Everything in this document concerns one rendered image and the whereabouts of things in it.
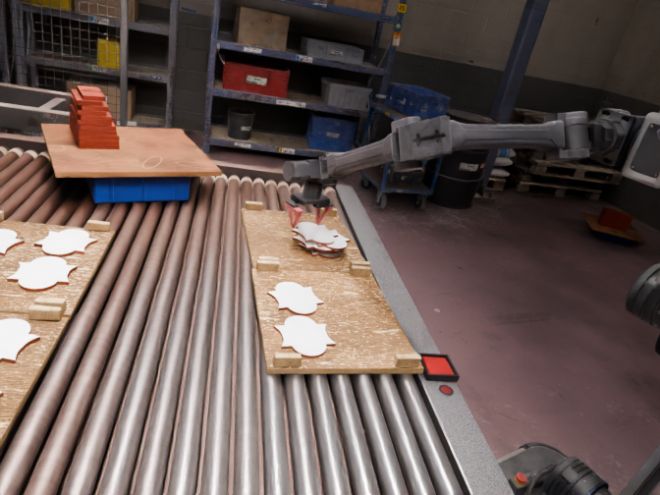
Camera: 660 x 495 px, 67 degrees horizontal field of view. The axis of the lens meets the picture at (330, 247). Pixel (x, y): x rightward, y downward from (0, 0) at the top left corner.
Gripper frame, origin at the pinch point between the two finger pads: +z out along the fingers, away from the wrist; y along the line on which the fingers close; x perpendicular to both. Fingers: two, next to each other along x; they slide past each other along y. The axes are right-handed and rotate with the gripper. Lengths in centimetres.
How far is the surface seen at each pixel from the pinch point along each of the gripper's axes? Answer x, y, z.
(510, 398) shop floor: 36, -127, 98
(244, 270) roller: 7.0, 25.2, 7.9
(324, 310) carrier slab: 34.0, 18.5, 5.7
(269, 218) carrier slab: -17.4, 1.0, 6.2
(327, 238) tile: 9.1, -1.5, 0.8
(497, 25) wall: -267, -473, -75
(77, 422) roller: 40, 77, 9
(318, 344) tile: 45, 29, 5
